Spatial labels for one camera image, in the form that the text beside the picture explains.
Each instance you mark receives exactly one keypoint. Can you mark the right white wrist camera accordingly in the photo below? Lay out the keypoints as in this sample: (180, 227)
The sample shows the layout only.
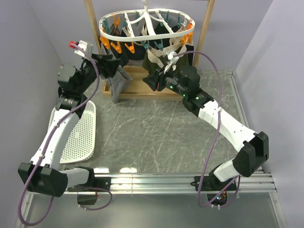
(172, 59)

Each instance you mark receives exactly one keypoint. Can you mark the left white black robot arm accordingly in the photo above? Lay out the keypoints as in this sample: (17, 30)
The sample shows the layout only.
(41, 174)

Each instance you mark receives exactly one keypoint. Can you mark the white round clip hanger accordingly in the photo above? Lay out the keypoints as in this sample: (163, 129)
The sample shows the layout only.
(155, 20)

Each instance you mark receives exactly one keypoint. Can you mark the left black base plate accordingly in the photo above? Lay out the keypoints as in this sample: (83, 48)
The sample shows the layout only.
(99, 182)

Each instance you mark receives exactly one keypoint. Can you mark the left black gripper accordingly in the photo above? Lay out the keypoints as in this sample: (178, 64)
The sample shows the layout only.
(107, 65)

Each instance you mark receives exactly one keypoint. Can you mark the white perforated plastic basket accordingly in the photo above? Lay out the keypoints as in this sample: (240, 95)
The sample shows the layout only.
(76, 143)

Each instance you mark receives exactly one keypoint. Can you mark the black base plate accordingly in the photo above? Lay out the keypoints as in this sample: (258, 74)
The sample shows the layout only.
(99, 182)
(204, 184)

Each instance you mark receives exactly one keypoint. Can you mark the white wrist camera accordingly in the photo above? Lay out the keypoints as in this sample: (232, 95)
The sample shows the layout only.
(81, 48)
(172, 59)

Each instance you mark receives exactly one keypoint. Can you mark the olive green hanging underwear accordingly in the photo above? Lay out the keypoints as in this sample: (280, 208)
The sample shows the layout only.
(155, 58)

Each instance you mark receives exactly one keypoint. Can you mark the black box under rail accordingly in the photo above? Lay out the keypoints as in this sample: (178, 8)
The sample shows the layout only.
(86, 199)

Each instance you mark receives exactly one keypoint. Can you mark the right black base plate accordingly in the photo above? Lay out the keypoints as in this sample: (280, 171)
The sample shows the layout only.
(204, 184)

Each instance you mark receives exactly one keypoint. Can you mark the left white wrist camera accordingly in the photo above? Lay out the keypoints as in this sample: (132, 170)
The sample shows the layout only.
(81, 48)

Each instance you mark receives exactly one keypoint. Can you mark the teal clothes peg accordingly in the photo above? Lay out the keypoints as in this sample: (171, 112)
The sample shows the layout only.
(159, 45)
(146, 45)

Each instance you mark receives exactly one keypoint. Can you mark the wooden hanger stand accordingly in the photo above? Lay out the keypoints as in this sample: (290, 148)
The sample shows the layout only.
(139, 90)

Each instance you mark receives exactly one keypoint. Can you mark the grey striped boxer underwear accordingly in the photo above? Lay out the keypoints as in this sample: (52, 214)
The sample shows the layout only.
(120, 81)

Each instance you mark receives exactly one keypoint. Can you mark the aluminium mounting rail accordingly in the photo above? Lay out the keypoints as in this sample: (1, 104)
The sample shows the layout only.
(165, 200)

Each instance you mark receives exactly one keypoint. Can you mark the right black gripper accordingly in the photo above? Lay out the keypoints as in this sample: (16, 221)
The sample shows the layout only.
(154, 79)

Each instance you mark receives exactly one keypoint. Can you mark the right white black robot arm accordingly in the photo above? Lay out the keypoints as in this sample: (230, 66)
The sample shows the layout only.
(252, 148)

